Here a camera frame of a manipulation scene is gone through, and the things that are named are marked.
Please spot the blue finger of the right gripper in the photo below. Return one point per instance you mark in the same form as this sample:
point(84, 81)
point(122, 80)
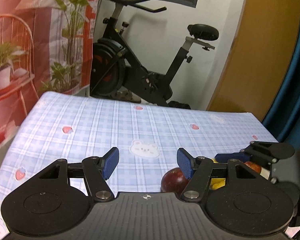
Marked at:
point(225, 157)
point(265, 154)

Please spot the yellow lemon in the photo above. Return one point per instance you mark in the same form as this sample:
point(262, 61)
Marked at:
point(217, 183)

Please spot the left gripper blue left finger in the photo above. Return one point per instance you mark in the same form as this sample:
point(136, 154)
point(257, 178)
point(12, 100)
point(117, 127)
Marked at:
point(97, 170)

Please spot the red apple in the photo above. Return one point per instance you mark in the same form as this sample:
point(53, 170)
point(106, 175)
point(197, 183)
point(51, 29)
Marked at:
point(253, 166)

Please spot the wooden door panel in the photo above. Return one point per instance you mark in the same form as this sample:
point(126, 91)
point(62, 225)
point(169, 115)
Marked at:
point(259, 57)

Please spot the printed backdrop cloth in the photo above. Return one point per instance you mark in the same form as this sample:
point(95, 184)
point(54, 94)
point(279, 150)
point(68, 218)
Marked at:
point(45, 45)

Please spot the dark purple mangosteen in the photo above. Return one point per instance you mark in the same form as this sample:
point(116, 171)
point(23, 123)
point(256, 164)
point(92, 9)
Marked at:
point(174, 181)

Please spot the blue plaid tablecloth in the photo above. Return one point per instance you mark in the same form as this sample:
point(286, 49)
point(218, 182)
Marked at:
point(147, 136)

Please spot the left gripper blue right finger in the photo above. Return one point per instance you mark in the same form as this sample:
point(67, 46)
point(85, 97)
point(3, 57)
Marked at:
point(198, 171)

